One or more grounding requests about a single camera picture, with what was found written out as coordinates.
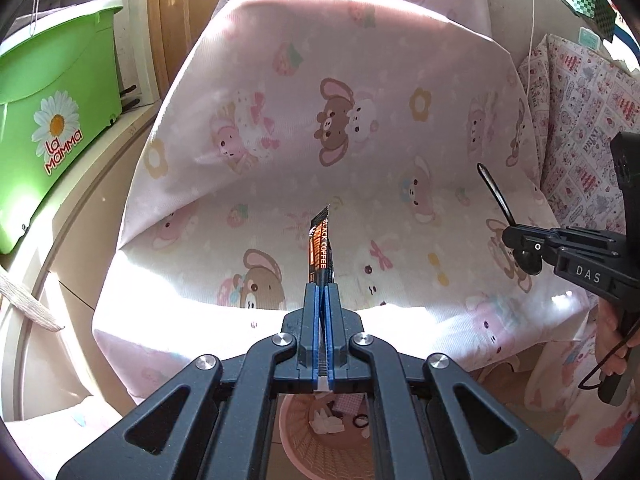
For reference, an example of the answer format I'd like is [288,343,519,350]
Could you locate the green black checkered cloth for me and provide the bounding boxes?
[570,0,618,41]

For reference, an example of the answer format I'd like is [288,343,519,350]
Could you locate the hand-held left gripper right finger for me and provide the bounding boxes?
[324,284,583,480]

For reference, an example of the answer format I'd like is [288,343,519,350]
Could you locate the white tissue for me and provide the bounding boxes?
[310,407,346,436]

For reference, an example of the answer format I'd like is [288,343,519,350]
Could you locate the thin white cable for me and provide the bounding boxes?
[520,0,541,76]

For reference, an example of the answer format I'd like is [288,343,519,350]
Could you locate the person's right hand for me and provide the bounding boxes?
[595,302,640,377]

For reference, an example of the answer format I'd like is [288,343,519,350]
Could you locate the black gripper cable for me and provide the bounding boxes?
[577,330,640,392]

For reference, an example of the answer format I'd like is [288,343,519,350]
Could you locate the pink plastic basket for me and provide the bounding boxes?
[277,392,376,480]

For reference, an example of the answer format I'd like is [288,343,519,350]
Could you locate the white pink printed cloth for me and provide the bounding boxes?
[517,34,640,241]

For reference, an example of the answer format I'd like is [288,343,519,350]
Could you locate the worn wooden door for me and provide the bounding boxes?
[145,0,246,106]

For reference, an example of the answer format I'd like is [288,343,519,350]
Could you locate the green plastic storage box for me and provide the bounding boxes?
[0,0,125,255]

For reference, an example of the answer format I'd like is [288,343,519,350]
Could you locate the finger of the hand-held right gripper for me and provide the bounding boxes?
[515,246,557,277]
[501,225,566,249]

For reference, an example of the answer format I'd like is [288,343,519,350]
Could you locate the black tool handles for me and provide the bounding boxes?
[119,85,142,112]

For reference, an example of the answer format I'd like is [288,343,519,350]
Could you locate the grey brown cloth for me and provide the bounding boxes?
[10,7,66,31]

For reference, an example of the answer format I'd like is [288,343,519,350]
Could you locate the black coffee sachet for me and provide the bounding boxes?
[308,205,335,393]

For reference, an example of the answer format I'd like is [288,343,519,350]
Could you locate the white shelf cabinet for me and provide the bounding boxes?
[0,0,168,421]

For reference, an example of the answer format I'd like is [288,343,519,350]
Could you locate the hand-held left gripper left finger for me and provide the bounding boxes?
[55,282,326,480]

